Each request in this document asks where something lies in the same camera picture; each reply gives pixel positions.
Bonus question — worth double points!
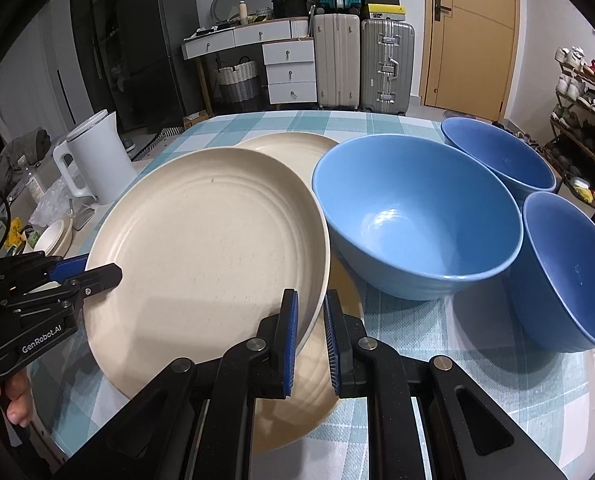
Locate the stack of small cream dishes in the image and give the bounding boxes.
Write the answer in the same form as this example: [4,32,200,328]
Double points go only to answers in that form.
[34,217,75,256]

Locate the black refrigerator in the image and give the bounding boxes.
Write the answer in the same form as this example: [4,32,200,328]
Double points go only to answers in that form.
[114,0,205,133]

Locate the black storage box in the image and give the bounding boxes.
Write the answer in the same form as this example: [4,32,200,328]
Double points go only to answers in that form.
[271,0,311,18]

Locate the grey arched mirror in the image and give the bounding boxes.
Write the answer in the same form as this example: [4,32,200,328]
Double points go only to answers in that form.
[211,0,278,23]

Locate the small cardboard box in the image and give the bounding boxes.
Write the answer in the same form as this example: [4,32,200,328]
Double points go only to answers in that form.
[183,110,213,133]

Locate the cream ribbed plate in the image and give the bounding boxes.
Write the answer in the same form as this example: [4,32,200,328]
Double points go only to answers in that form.
[84,147,332,401]
[234,131,365,446]

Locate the person's left hand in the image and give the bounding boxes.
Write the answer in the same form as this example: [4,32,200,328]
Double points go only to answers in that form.
[4,372,34,428]

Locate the clear plastic bag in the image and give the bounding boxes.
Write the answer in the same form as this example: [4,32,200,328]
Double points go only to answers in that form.
[30,180,73,226]

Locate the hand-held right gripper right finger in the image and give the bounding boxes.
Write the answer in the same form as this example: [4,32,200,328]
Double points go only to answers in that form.
[325,289,569,480]

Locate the woven laundry basket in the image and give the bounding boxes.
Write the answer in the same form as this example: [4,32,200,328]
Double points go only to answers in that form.
[213,60,262,106]

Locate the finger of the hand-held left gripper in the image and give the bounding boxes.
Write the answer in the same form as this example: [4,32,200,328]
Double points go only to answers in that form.
[47,254,89,282]
[60,263,123,306]

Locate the blue ceramic bowl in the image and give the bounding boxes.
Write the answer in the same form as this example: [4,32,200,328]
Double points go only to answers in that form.
[311,133,524,302]
[507,191,595,353]
[440,116,558,196]

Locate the teal checked tablecloth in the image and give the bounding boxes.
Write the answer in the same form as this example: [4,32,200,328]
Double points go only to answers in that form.
[27,110,595,480]

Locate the grey cloth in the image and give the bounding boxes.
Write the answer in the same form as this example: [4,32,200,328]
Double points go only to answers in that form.
[2,129,53,171]

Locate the yellow black shoe box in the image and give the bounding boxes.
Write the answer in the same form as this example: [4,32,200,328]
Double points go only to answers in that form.
[365,4,405,22]

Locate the wooden door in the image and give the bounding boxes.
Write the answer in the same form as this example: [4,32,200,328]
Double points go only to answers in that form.
[424,0,521,123]

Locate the white dresser with drawers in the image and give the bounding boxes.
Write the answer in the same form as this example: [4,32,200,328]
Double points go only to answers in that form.
[181,16,318,111]

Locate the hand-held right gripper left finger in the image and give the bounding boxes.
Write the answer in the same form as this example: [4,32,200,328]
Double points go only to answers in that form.
[57,289,301,480]

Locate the group of assorted shoes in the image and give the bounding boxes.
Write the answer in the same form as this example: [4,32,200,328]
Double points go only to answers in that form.
[552,46,595,186]

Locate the silver hard suitcase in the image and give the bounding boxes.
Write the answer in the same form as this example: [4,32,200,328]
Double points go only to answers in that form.
[360,19,415,115]

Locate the white electric kettle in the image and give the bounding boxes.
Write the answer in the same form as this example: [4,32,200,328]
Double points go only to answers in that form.
[52,109,139,207]

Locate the wooden shoe rack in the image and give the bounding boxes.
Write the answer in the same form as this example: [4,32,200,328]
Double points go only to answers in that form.
[550,47,595,196]

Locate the cream hard suitcase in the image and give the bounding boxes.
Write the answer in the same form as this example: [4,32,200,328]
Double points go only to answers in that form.
[311,12,362,110]

